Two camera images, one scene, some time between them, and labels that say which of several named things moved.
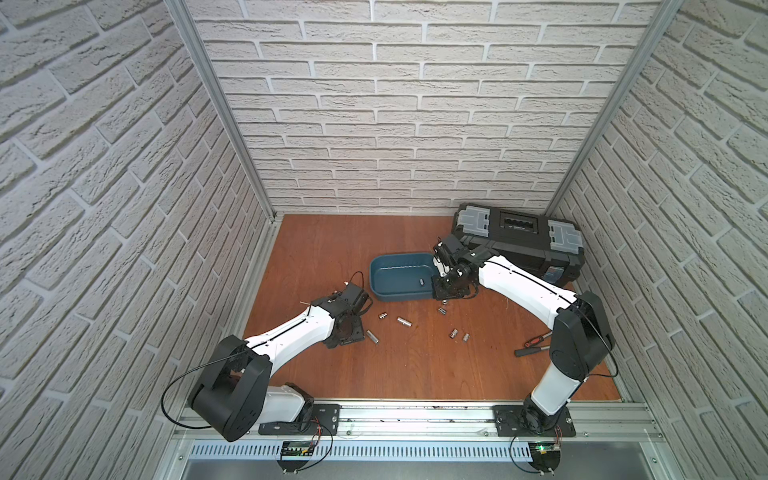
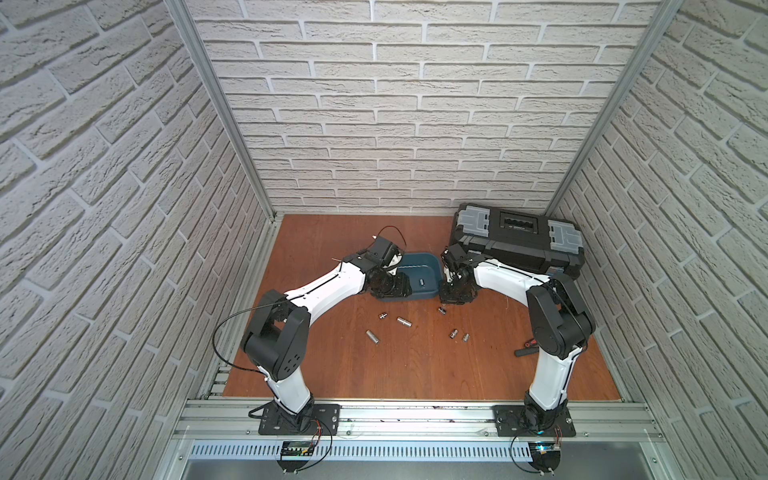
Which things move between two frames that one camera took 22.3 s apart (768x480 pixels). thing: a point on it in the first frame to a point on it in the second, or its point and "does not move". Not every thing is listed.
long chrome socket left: x=372 y=336 does not move
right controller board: x=545 y=455 does not move
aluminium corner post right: x=665 y=15 does not move
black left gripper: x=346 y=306 to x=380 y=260
